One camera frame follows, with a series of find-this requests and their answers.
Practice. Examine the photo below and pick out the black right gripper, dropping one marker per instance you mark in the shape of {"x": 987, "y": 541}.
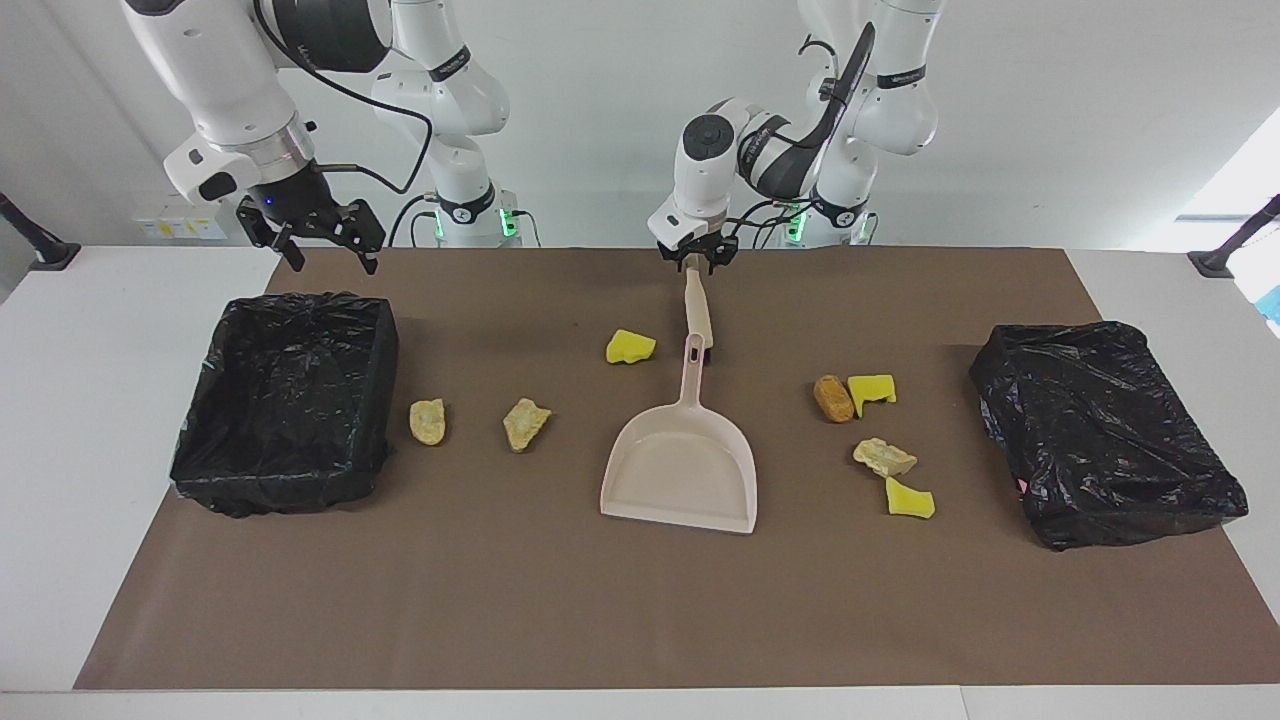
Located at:
{"x": 295, "y": 195}

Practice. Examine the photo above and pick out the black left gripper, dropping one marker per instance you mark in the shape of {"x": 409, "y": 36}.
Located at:
{"x": 705, "y": 248}

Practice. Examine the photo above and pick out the beige brush with black bristles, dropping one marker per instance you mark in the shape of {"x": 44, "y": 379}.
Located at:
{"x": 698, "y": 315}

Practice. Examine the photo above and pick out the yellow sponge chunk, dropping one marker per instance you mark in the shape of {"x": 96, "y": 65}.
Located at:
{"x": 630, "y": 347}

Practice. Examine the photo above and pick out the brown fried croquette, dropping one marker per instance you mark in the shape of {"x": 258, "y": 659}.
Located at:
{"x": 833, "y": 399}

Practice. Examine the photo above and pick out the beige plastic dustpan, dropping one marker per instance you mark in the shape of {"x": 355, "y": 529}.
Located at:
{"x": 680, "y": 470}

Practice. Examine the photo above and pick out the large notched yellow sponge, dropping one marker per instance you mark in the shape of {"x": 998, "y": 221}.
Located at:
{"x": 872, "y": 388}

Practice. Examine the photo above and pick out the rounded beige bread piece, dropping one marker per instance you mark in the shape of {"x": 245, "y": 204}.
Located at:
{"x": 427, "y": 421}

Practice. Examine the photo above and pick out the beige bread slab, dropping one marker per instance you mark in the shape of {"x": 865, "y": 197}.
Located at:
{"x": 524, "y": 425}

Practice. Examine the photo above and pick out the crusty beige bread piece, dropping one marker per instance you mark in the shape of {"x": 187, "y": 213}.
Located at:
{"x": 884, "y": 458}

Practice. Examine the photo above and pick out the small yellow sponge wedge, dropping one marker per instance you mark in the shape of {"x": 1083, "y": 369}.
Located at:
{"x": 908, "y": 500}

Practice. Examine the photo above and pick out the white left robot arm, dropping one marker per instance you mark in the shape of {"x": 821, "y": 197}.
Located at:
{"x": 710, "y": 160}

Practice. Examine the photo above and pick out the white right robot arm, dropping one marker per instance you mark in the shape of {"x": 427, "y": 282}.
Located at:
{"x": 220, "y": 70}

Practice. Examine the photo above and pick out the open bin with black bag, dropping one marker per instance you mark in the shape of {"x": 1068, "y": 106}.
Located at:
{"x": 280, "y": 400}

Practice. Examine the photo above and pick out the black bag wrapped bin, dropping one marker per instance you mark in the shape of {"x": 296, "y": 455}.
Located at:
{"x": 1100, "y": 430}

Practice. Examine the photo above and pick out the brown table mat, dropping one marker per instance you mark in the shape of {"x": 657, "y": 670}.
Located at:
{"x": 600, "y": 600}

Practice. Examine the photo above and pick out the light blue object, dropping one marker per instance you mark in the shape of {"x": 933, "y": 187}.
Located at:
{"x": 1273, "y": 303}

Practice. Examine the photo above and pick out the white wall socket box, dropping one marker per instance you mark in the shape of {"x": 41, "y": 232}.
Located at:
{"x": 165, "y": 225}

